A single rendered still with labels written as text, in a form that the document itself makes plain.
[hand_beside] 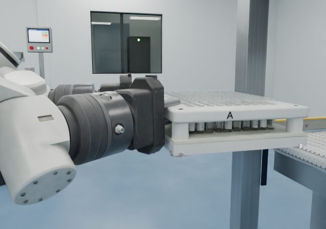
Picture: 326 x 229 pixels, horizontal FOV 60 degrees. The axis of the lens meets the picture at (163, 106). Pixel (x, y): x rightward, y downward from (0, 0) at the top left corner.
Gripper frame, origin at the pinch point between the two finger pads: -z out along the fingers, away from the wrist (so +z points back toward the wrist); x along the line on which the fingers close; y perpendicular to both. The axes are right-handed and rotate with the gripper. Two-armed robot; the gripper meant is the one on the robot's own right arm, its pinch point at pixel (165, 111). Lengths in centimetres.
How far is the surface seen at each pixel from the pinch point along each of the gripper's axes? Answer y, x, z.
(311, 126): 9, 10, -52
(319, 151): 16.0, 12.0, -33.2
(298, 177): 10.6, 21.1, -37.9
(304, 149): 12.6, 12.6, -34.6
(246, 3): -3.7, -23.2, -36.1
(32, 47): -252, -28, -86
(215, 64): -286, -7, -470
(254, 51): -1.4, -10.9, -37.0
